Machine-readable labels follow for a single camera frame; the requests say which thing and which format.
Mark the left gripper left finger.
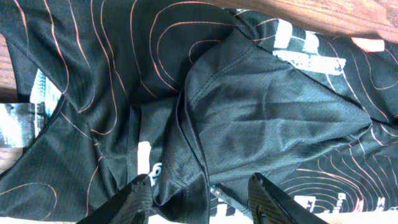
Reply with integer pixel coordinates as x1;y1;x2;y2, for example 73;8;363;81
77;174;153;224

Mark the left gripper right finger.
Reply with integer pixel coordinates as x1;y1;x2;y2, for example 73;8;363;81
248;173;327;224

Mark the black orange-patterned jersey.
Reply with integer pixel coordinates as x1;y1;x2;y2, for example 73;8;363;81
1;1;397;223

